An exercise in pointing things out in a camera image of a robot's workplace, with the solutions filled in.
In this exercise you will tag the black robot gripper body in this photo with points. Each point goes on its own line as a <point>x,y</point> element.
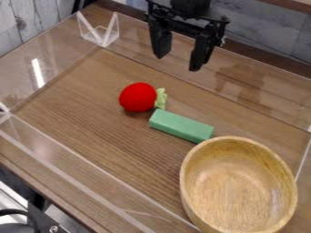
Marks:
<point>188,17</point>

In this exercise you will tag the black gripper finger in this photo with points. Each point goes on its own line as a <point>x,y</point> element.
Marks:
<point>160,37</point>
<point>200,54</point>

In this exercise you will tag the red plush strawberry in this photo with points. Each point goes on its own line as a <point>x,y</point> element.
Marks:
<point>140,97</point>

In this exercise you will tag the green foam block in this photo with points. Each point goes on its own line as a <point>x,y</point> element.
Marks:
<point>180,126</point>

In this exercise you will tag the clear acrylic tray walls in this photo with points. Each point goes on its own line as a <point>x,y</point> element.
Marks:
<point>90,156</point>

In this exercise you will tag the round wooden bowl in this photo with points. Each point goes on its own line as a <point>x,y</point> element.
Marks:
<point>237,187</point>

